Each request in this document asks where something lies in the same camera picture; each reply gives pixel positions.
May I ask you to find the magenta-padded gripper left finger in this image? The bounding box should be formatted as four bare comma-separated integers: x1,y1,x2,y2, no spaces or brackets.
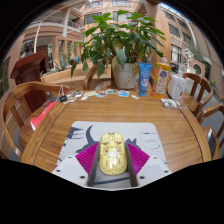
51,142,101,187

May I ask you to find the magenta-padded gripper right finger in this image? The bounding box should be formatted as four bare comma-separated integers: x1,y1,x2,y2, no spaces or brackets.
123,143,173,187

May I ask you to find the yellow computer mouse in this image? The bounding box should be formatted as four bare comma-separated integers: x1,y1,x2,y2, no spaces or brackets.
99,132,128,176

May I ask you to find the grey cat print mouse pad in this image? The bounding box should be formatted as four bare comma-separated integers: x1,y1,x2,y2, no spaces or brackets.
57,120,168,189

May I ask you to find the wooden armchair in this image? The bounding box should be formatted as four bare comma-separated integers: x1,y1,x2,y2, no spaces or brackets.
197,102,224,160
82,63,113,91
181,72,214,118
0,81,73,160

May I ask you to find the white pump bottle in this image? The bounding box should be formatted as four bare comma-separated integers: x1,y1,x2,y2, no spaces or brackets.
167,64,188,101

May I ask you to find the yellow detergent bottle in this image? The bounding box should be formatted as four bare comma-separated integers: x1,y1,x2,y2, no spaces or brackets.
151,55,173,100

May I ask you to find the blue tube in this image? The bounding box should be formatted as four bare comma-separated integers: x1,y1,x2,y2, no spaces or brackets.
137,62,152,98

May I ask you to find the yellow flowering plant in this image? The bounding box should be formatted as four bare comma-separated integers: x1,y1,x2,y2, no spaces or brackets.
209,79,219,96

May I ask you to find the spiky green agave plant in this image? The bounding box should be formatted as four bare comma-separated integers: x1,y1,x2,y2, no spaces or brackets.
49,59,76,74

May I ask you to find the white abstract sculpture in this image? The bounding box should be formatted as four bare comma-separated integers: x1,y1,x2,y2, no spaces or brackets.
179,48,198,74

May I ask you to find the dark bust statue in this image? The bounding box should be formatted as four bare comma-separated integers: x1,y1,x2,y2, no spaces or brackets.
20,38,35,59

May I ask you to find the green plant in white pot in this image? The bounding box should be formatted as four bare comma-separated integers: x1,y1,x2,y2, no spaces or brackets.
70,10,167,90

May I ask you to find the dark red wooden pedestal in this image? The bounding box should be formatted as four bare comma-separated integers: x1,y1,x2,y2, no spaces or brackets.
9,50,51,114

